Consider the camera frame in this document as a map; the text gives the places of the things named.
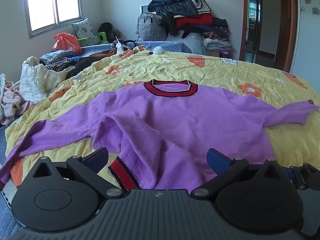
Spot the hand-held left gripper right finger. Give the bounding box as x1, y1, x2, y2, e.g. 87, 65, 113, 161
191, 148, 285, 197

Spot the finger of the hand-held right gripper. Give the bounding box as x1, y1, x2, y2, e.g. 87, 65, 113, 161
284, 162, 320, 190

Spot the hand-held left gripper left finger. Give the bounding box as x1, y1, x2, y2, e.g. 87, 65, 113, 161
32, 147, 125, 199

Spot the purple sweater with red trim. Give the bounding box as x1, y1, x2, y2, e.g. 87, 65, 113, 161
0, 79, 320, 191

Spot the pile of folded clothes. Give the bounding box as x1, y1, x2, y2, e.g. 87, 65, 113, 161
202, 17, 235, 56

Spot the white quilted jacket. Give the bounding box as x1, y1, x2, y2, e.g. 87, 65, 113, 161
19, 56, 75, 104

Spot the zigzag patterned cloth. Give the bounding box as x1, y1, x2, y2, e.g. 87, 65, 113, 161
44, 56, 75, 72

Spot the pink cloth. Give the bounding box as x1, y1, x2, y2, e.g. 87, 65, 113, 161
0, 74, 33, 126

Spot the yellow flower-print blanket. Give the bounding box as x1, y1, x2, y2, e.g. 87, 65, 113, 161
0, 51, 320, 205

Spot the orange plastic bag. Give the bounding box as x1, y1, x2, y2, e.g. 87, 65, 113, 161
52, 33, 82, 55

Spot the green plastic stool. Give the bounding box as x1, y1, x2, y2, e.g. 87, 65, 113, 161
77, 32, 108, 47

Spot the blue quilted bed cover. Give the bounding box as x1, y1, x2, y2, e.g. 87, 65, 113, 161
80, 41, 193, 55

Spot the floral pillow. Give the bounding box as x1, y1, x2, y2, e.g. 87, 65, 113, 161
71, 18, 100, 46

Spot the black backpack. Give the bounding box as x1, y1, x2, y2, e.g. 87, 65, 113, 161
97, 22, 118, 43

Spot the red garment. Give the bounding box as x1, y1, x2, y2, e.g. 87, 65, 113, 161
174, 14, 213, 30

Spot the houndstooth bag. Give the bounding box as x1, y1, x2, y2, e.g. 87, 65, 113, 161
135, 13, 168, 42

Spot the white garment with black trim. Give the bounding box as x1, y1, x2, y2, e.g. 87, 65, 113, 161
191, 0, 212, 14

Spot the black puffer jacket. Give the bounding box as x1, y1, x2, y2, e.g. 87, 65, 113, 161
148, 0, 200, 36

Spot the window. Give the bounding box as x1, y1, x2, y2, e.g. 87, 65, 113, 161
24, 0, 84, 39

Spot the wooden door frame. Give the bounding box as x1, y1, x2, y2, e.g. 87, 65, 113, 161
239, 0, 299, 73

